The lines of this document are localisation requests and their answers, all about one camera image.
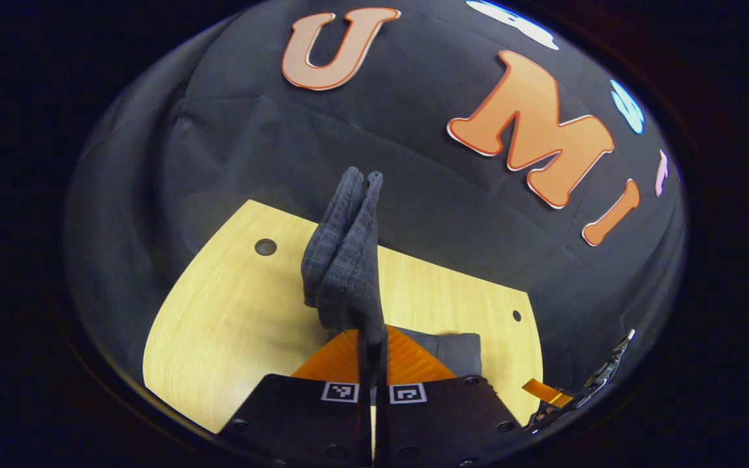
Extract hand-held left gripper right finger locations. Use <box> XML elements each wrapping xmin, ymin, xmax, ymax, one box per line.
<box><xmin>376</xmin><ymin>326</ymin><xmax>526</xmax><ymax>468</ymax></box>

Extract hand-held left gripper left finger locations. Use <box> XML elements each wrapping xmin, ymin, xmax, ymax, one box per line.
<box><xmin>218</xmin><ymin>329</ymin><xmax>373</xmax><ymax>468</ymax></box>

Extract dark blue jeans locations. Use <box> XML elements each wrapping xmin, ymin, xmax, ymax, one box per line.
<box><xmin>301</xmin><ymin>167</ymin><xmax>483</xmax><ymax>391</ymax></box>

